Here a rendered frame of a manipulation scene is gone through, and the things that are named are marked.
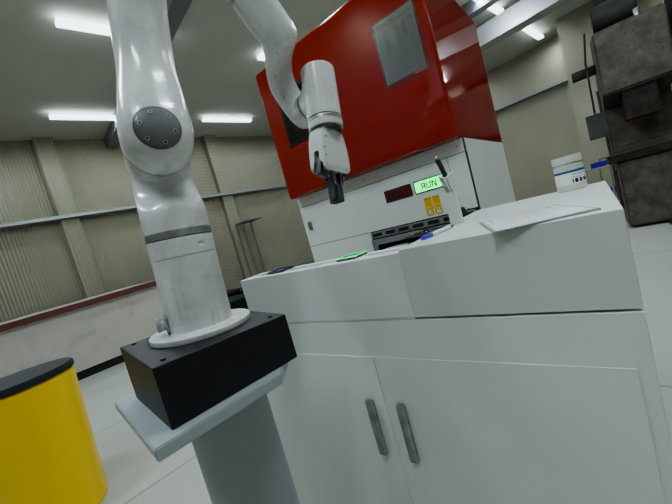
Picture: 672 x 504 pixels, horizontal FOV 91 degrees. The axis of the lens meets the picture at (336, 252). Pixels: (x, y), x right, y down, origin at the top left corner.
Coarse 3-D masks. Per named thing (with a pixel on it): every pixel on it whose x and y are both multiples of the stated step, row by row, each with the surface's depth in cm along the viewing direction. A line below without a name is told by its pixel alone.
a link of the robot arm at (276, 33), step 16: (240, 0) 70; (256, 0) 70; (272, 0) 71; (240, 16) 73; (256, 16) 71; (272, 16) 71; (288, 16) 74; (256, 32) 73; (272, 32) 72; (288, 32) 73; (272, 48) 74; (288, 48) 75; (272, 64) 77; (288, 64) 81; (272, 80) 81; (288, 80) 84; (288, 96) 84; (288, 112) 85; (304, 128) 88
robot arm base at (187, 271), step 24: (168, 240) 59; (192, 240) 61; (168, 264) 60; (192, 264) 61; (216, 264) 65; (168, 288) 60; (192, 288) 61; (216, 288) 64; (168, 312) 61; (192, 312) 61; (216, 312) 63; (240, 312) 70; (168, 336) 62; (192, 336) 58
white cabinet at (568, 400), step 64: (448, 320) 64; (512, 320) 57; (576, 320) 52; (640, 320) 47; (320, 384) 90; (384, 384) 77; (448, 384) 67; (512, 384) 59; (576, 384) 53; (640, 384) 48; (320, 448) 96; (384, 448) 80; (448, 448) 70; (512, 448) 62; (576, 448) 55; (640, 448) 50
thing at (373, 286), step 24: (312, 264) 91; (336, 264) 77; (360, 264) 73; (384, 264) 70; (264, 288) 95; (288, 288) 89; (312, 288) 84; (336, 288) 79; (360, 288) 75; (384, 288) 71; (288, 312) 92; (312, 312) 86; (336, 312) 81; (360, 312) 76; (384, 312) 73; (408, 312) 69
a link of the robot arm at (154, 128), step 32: (128, 0) 58; (160, 0) 61; (128, 32) 58; (160, 32) 61; (128, 64) 57; (160, 64) 59; (128, 96) 54; (160, 96) 56; (128, 128) 53; (160, 128) 54; (192, 128) 60; (128, 160) 59; (160, 160) 56
